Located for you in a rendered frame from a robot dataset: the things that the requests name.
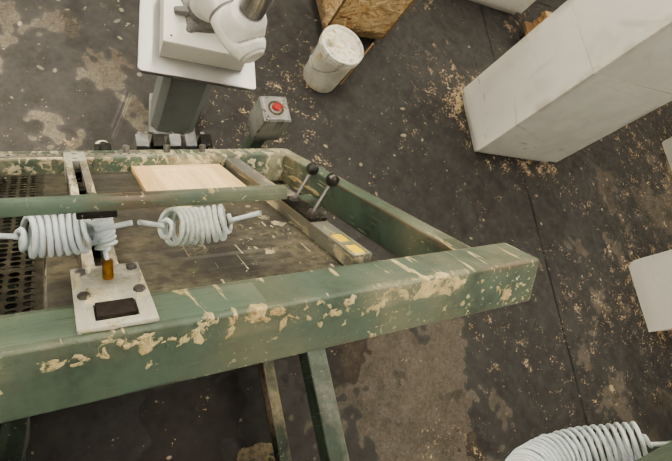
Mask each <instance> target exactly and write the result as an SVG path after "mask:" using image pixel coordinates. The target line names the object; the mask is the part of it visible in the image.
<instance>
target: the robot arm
mask: <svg viewBox="0 0 672 461"><path fill-rule="evenodd" d="M181 2H182V4H183V6H175V7H174V13H175V14H178V15H181V16H185V18H186V24H187V26H186V30H187V32H189V33H195V32H200V33H213V34H216V35H217V37H218V38H219V40H220V42H221V43H222V45H223V46H224V47H225V49H226V50H227V51H228V53H229V54H230V55H231V56H233V57H234V58H235V59H236V60H238V61H240V62H243V63H251V62H254V61H256V60H258V59H259V58H260V57H261V56H262V55H263V54H264V51H265V49H266V39H265V37H264V36H265V32H266V25H267V17H266V12H267V10H268V9H269V7H270V5H271V4H272V2H273V0H181Z"/></svg>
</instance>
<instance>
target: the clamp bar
mask: <svg viewBox="0 0 672 461"><path fill-rule="evenodd" d="M63 160H64V173H65V180H66V184H67V191H68V195H80V194H97V193H96V190H95V187H94V184H93V180H92V177H91V174H90V171H89V168H88V165H87V160H86V156H85V153H84V152H63ZM75 214H76V219H77V220H84V221H85V222H86V225H87V229H88V233H89V236H90V238H91V240H92V238H93V234H94V232H93V230H92V228H91V227H94V228H100V227H103V226H106V225H111V224H114V221H113V217H117V216H118V215H117V210H114V211H99V212H83V213H75ZM90 219H91V220H90ZM115 232H116V230H115V229H113V230H108V231H103V232H100V233H96V234H97V235H98V241H97V244H95V245H93V246H92V248H91V250H90V252H89V253H87V254H84V253H82V252H81V253H80V254H79V255H77V257H78V264H79V268H78V269H71V270H70V276H71V284H72V293H73V302H74V311H75V320H76V329H77V334H78V335H83V334H88V333H94V332H100V331H106V330H112V329H118V328H123V327H129V326H135V325H141V324H147V323H153V322H158V321H159V315H158V313H157V310H156V307H155V304H154V302H153V299H152V297H151V295H150V292H149V290H148V287H147V285H146V282H145V280H144V277H143V275H142V272H141V270H140V267H139V265H138V262H130V263H122V264H119V263H118V260H117V256H116V253H115V250H114V247H113V245H115V244H117V243H118V241H117V240H115V239H116V237H117V235H116V234H115ZM132 297H133V298H134V301H135V304H136V307H137V310H138V314H137V315H131V316H125V317H119V318H112V319H106V320H100V321H96V319H95V314H94V309H95V303H98V302H105V301H112V300H118V299H125V298H132Z"/></svg>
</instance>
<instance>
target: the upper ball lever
mask: <svg viewBox="0 0 672 461"><path fill-rule="evenodd" d="M339 180H340V179H339V176H338V175H337V174H335V173H330V174H328V175H327V176H326V179H325V181H326V184H327V186H326V188H325V190H324V191H323V193H322V195H321V196H320V198H319V200H318V201H317V203H316V205H315V206H314V208H310V209H308V211H307V213H309V214H310V215H318V212H317V211H316V210H317V208H318V207H319V205H320V203H321V202H322V200H323V198H324V197H325V195H326V193H327V192H328V190H329V188H330V187H335V186H337V185H338V184H339Z"/></svg>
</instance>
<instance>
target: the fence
mask: <svg viewBox="0 0 672 461"><path fill-rule="evenodd" d="M225 168H226V169H227V170H228V171H229V172H231V173H232V174H233V175H234V176H236V177H237V178H238V179H239V180H240V181H242V182H243V183H244V184H245V185H247V186H262V185H276V184H274V183H273V182H271V181H270V180H269V179H267V178H266V177H264V176H263V175H262V174H260V173H259V172H257V171H256V170H254V169H253V168H252V167H250V166H249V165H247V164H246V163H245V162H243V161H242V160H240V159H239V158H226V166H225ZM266 202H267V203H269V204H270V205H271V206H272V207H274V208H275V209H276V210H277V211H278V212H280V213H281V214H282V215H283V216H285V217H286V218H287V219H288V220H289V221H291V222H292V223H293V224H294V225H296V226H297V227H298V228H299V229H301V230H302V231H303V232H304V233H305V234H307V235H308V236H309V237H310V238H312V239H313V240H314V241H315V242H316V243H318V244H319V245H320V246H321V247H323V248H324V249H325V250H326V251H327V252H329V253H330V254H331V255H332V256H334V257H335V258H336V259H337V260H339V261H340V262H341V263H342V264H343V265H345V266H346V265H353V264H360V263H367V262H371V257H372V253H371V252H370V251H368V250H367V249H366V248H364V247H363V246H361V245H360V244H359V243H357V242H356V241H354V240H353V239H352V238H350V237H349V236H347V235H346V234H345V233H343V232H342V231H340V230H339V229H338V228H336V227H335V226H333V225H332V224H330V223H329V222H328V221H319V222H309V221H308V220H307V219H306V218H304V217H303V216H302V215H300V214H299V213H298V212H296V211H295V210H294V209H292V208H291V207H290V206H288V205H287V204H286V203H284V202H283V201H282V200H267V201H266ZM333 234H342V235H343V236H344V237H346V238H347V239H349V240H350V241H344V242H339V241H338V240H337V239H335V238H334V237H333V236H331V235H333ZM352 244H356V245H357V246H358V247H360V248H361V249H363V250H364V251H365V252H362V253H354V252H353V251H351V250H350V249H349V248H347V247H346V246H345V245H352Z"/></svg>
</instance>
